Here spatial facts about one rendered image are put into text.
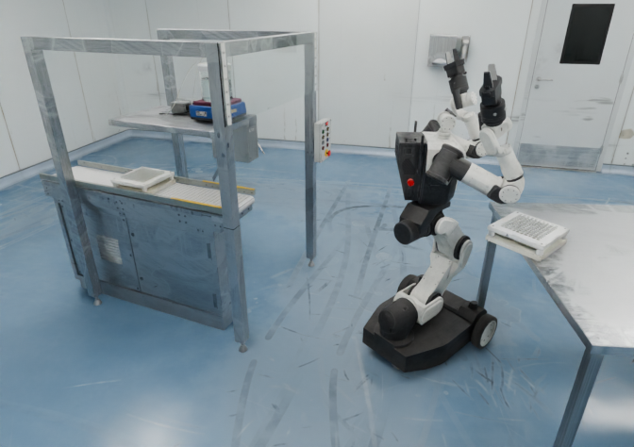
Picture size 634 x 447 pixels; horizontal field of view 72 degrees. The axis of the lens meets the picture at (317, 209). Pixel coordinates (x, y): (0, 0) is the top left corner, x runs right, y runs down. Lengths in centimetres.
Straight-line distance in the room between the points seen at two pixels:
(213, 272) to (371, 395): 105
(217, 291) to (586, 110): 466
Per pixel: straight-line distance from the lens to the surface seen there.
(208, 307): 271
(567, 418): 188
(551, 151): 596
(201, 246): 249
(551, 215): 246
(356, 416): 229
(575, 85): 583
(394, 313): 230
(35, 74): 273
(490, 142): 181
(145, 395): 251
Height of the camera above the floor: 175
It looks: 25 degrees down
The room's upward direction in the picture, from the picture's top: straight up
